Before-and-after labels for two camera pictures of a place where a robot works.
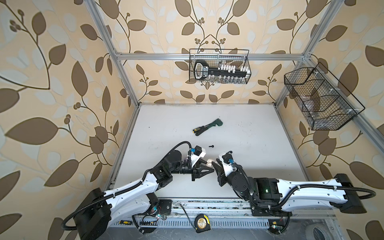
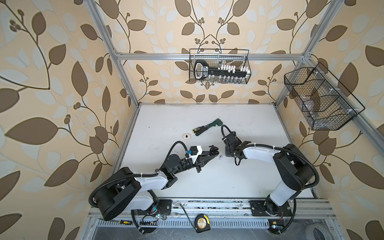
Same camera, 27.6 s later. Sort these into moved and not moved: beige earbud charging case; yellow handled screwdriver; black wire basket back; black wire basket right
Moved: beige earbud charging case
Not moved: black wire basket back; black wire basket right; yellow handled screwdriver
